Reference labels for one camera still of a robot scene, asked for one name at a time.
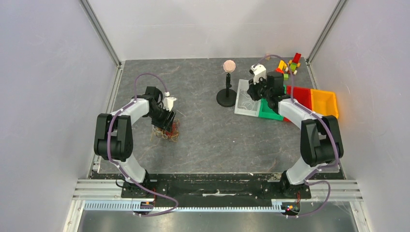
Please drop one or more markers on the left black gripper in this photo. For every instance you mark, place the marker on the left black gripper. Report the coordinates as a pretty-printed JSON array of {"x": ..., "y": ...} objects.
[{"x": 165, "y": 123}]

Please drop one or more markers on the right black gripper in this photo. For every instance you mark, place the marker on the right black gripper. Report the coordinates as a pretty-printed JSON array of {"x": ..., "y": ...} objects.
[{"x": 255, "y": 93}]

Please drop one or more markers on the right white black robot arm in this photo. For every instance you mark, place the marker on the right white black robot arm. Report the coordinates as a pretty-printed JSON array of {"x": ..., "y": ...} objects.
[{"x": 320, "y": 140}]

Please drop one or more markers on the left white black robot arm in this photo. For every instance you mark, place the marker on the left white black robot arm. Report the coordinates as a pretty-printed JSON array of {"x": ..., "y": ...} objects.
[{"x": 113, "y": 140}]

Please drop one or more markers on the green plastic bin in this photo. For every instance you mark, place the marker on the green plastic bin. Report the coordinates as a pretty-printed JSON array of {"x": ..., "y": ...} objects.
[{"x": 268, "y": 113}]

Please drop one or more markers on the pile of coloured toy blocks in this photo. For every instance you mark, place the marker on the pile of coloured toy blocks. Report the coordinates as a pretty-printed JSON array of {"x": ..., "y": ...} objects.
[{"x": 290, "y": 67}]

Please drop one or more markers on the white plastic bin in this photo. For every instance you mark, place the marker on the white plastic bin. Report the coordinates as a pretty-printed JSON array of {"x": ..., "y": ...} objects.
[{"x": 244, "y": 104}]

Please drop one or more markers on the red plastic bin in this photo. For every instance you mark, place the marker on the red plastic bin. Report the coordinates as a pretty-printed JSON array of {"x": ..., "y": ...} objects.
[{"x": 303, "y": 96}]

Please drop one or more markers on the black stand with pink ball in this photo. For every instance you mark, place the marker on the black stand with pink ball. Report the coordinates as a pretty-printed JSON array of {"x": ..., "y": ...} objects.
[{"x": 227, "y": 97}]

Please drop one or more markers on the orange plastic bin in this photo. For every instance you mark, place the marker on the orange plastic bin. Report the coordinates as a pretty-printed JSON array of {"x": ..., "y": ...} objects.
[{"x": 324, "y": 102}]

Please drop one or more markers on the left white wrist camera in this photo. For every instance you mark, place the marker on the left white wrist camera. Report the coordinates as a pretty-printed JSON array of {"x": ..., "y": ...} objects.
[{"x": 168, "y": 101}]

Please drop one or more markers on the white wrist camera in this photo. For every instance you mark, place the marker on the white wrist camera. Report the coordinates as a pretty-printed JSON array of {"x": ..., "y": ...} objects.
[
  {"x": 168, "y": 101},
  {"x": 259, "y": 73}
]

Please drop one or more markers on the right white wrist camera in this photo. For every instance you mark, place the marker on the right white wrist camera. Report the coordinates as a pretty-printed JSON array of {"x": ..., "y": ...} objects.
[{"x": 259, "y": 73}]

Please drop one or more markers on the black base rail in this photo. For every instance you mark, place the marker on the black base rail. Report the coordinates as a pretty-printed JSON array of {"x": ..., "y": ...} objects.
[{"x": 215, "y": 190}]

